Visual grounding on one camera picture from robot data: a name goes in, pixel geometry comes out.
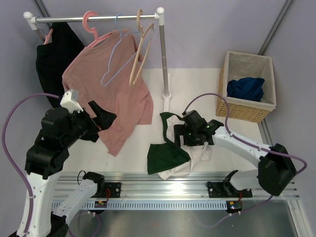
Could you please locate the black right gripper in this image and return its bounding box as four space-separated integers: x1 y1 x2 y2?
174 124 204 147

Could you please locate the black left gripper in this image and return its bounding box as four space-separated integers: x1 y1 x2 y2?
62 100 117 147

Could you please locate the green and white t shirt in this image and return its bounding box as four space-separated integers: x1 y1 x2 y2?
147 112 212 180

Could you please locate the light blue wire hanger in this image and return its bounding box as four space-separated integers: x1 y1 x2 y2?
100 13 136 87

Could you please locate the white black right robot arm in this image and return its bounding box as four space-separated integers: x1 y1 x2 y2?
174 110 297 196

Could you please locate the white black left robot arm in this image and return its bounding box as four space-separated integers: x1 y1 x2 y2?
12 101 120 237

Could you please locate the pink t shirt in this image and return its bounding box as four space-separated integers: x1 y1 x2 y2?
62 30 154 156

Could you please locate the black t shirt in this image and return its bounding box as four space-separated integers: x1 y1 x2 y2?
36 22 84 97

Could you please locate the small pink hanger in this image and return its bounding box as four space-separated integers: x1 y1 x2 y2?
43 28 53 45

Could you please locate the beige plastic hanger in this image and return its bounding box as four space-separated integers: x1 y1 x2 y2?
129 9 155 88

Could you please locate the pink plastic hanger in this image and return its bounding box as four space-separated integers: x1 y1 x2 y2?
82 11 112 48

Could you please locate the blue cloth in basket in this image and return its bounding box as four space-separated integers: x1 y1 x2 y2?
227 77 265 102

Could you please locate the wicker laundry basket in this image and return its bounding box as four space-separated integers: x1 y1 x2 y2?
216 51 277 123

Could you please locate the white clothes rack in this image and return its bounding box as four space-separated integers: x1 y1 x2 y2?
23 7 172 112

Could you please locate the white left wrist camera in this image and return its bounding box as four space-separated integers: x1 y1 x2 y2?
60 89 83 114

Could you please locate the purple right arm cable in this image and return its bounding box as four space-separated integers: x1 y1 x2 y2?
184 92 308 228

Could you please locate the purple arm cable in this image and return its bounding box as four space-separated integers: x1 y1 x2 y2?
184 92 308 228
2 92 103 237

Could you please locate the aluminium rail frame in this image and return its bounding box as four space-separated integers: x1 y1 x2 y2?
70 172 311 237

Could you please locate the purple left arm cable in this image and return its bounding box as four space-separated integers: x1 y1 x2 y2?
2 92 103 237

